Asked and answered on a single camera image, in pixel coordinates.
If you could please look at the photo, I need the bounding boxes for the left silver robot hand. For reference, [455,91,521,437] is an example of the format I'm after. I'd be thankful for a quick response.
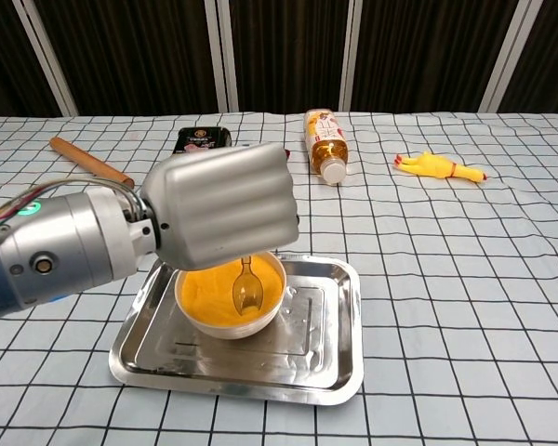
[139,142,301,271]

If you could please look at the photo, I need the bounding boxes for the silver spoon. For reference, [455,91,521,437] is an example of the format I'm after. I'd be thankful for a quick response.
[232,256,265,319]

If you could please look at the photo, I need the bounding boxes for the white bowl of orange powder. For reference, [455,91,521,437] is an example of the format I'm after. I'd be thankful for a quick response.
[174,250,288,341]

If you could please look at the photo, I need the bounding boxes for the rectangular steel tray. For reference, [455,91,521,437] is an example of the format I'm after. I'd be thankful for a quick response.
[108,254,365,407]

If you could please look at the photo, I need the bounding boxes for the dark luncheon meat can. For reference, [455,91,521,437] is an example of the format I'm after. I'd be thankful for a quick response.
[174,127,233,157]

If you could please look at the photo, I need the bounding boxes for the amber tea bottle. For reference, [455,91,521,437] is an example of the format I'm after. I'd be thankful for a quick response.
[303,109,350,187]

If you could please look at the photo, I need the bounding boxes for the wooden rolling pin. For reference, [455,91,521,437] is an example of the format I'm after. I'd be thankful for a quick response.
[49,137,136,190]

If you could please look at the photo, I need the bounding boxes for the black folding partition screen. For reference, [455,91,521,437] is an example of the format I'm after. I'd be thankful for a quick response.
[0,0,558,120]

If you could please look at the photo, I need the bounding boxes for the yellow rubber chicken toy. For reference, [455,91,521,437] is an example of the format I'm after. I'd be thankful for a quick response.
[392,151,488,183]

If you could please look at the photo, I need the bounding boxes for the white checkered tablecloth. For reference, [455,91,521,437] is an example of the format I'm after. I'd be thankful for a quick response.
[0,111,558,446]

